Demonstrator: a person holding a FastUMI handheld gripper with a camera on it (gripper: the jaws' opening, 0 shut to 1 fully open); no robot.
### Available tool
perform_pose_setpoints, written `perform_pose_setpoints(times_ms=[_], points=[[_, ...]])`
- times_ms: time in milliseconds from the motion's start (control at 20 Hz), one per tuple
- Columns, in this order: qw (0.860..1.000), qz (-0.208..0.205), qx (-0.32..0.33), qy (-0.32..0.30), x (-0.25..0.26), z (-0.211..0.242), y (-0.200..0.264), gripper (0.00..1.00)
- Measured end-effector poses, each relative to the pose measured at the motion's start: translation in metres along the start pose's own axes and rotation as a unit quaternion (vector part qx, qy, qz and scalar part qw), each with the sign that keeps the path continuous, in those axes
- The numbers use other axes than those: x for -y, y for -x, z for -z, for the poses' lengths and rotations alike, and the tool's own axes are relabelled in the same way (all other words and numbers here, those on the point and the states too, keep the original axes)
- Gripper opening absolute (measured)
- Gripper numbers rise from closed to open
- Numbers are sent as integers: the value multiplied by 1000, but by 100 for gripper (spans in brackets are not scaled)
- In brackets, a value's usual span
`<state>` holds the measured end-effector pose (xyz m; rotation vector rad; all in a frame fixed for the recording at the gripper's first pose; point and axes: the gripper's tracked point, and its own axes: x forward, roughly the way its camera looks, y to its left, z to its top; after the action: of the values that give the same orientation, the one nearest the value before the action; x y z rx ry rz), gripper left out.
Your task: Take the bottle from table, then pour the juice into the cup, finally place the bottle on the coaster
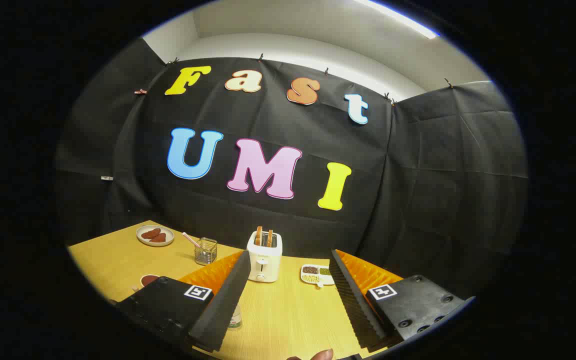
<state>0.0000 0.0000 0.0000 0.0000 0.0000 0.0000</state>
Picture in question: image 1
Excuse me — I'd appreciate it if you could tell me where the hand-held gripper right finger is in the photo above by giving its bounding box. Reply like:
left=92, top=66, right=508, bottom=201
left=329, top=249, right=476, bottom=353

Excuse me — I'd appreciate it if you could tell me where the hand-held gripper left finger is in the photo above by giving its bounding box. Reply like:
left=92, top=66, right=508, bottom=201
left=115, top=250, right=252, bottom=353

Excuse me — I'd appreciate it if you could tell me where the clear plastic bottle green label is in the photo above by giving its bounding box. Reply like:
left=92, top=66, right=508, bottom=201
left=228, top=302, right=243, bottom=330

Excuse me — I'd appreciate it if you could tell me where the beige cup with wooden handle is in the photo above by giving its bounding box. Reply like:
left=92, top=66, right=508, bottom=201
left=130, top=273, right=163, bottom=293

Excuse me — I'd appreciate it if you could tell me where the white divided dish with grains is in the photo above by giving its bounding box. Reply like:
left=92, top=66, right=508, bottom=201
left=300, top=264, right=336, bottom=289

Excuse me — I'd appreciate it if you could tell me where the white toaster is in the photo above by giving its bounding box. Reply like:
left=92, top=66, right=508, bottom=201
left=246, top=231, right=283, bottom=284

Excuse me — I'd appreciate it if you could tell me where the wooden table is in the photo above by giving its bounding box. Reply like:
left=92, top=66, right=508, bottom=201
left=67, top=220, right=404, bottom=360

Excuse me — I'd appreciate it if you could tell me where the pink straw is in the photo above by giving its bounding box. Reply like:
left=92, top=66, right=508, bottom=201
left=182, top=231, right=204, bottom=250

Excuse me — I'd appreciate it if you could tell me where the round white plate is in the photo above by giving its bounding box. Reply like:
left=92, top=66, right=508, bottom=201
left=136, top=224, right=175, bottom=247

